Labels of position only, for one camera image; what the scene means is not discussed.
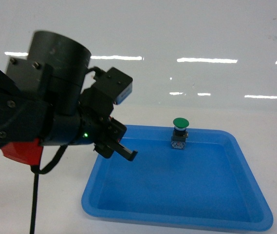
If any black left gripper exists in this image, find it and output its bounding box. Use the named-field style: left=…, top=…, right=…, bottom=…
left=40, top=88, right=138, bottom=161

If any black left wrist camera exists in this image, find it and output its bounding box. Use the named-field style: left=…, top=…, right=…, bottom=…
left=92, top=67, right=133, bottom=105

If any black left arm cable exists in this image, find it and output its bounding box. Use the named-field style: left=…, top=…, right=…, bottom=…
left=29, top=145, right=68, bottom=234

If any red arm cable clip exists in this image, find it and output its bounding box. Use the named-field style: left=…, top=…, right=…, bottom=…
left=1, top=138, right=43, bottom=166

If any green mushroom push button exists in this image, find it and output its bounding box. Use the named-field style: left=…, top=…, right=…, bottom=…
left=171, top=117, right=189, bottom=150

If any blue plastic tray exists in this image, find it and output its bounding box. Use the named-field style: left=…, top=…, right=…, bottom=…
left=81, top=125, right=274, bottom=232

